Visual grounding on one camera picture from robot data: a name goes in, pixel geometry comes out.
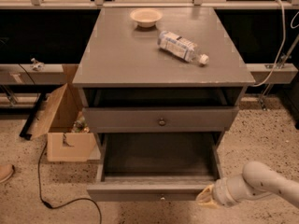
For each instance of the yellow foam-covered gripper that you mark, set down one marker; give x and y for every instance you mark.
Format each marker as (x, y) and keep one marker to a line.
(220, 191)

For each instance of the grey drawer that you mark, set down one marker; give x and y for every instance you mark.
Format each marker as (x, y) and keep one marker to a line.
(136, 167)
(159, 119)

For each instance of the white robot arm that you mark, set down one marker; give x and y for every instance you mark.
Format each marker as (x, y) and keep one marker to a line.
(256, 182)

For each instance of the grey top drawer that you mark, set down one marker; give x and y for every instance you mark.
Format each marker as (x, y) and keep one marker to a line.
(159, 119)

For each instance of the grey drawer cabinet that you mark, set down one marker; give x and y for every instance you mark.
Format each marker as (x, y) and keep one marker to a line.
(123, 65)

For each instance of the open cardboard box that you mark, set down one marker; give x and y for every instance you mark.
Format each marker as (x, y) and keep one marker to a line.
(56, 119)

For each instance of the clear plastic water bottle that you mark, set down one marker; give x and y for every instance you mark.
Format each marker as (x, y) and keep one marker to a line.
(181, 47)

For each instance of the white paper bowl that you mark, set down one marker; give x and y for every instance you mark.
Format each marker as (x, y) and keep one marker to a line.
(146, 17)

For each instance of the tan shoe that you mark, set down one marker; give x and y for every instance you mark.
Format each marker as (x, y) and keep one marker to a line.
(6, 172)

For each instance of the small clear object on ledge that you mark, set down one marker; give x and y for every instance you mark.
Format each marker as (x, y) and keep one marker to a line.
(37, 65)

